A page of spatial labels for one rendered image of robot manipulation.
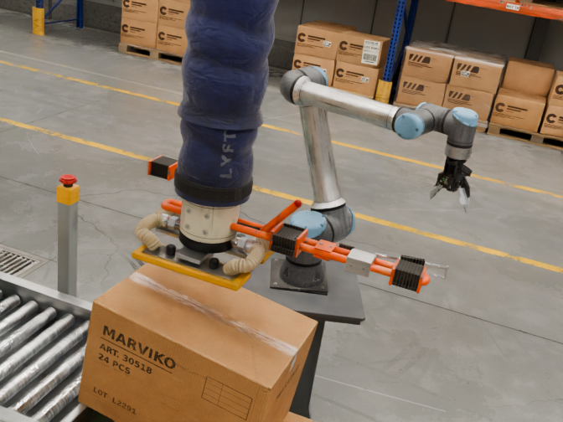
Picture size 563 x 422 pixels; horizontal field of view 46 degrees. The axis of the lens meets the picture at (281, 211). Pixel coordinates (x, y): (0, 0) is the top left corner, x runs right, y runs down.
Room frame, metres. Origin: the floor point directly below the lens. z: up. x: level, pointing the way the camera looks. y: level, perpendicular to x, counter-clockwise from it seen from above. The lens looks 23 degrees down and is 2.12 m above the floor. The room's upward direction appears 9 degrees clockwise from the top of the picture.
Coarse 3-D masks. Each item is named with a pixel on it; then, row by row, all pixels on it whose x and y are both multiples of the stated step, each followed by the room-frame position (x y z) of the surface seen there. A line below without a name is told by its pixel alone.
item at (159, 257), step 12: (132, 252) 1.72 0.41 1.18; (144, 252) 1.72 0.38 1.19; (156, 252) 1.72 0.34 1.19; (168, 252) 1.72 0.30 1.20; (156, 264) 1.69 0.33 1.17; (168, 264) 1.68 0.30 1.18; (180, 264) 1.68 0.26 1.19; (192, 264) 1.69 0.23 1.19; (204, 264) 1.70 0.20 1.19; (216, 264) 1.68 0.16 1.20; (192, 276) 1.65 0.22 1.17; (204, 276) 1.64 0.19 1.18; (216, 276) 1.65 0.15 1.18; (228, 276) 1.65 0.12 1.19; (240, 276) 1.67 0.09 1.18; (228, 288) 1.62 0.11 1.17
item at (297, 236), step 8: (280, 224) 1.75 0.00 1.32; (288, 224) 1.77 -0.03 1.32; (272, 232) 1.70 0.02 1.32; (280, 232) 1.73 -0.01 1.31; (288, 232) 1.74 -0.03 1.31; (296, 232) 1.74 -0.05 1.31; (304, 232) 1.73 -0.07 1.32; (272, 240) 1.70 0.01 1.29; (280, 240) 1.68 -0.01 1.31; (288, 240) 1.68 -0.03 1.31; (296, 240) 1.69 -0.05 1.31; (272, 248) 1.69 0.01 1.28; (280, 248) 1.68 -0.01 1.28; (288, 248) 1.68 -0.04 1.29; (296, 248) 1.68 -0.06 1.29; (296, 256) 1.68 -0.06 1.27
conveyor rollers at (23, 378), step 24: (0, 312) 2.24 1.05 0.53; (24, 312) 2.25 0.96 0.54; (48, 312) 2.27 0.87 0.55; (0, 336) 2.12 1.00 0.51; (24, 336) 2.12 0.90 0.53; (48, 336) 2.12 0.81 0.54; (72, 336) 2.14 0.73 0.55; (24, 360) 1.99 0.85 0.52; (48, 360) 1.98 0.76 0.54; (72, 360) 1.99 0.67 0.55; (24, 384) 1.85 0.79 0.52; (48, 384) 1.85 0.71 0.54; (72, 384) 1.86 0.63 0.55; (24, 408) 1.73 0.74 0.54; (48, 408) 1.73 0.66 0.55
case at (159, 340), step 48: (144, 288) 1.83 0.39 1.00; (192, 288) 1.89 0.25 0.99; (240, 288) 1.96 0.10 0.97; (96, 336) 1.69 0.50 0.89; (144, 336) 1.64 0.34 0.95; (192, 336) 1.65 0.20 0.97; (240, 336) 1.71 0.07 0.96; (288, 336) 1.77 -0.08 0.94; (96, 384) 1.69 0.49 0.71; (144, 384) 1.63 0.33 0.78; (192, 384) 1.58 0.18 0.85; (240, 384) 1.53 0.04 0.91; (288, 384) 1.73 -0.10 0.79
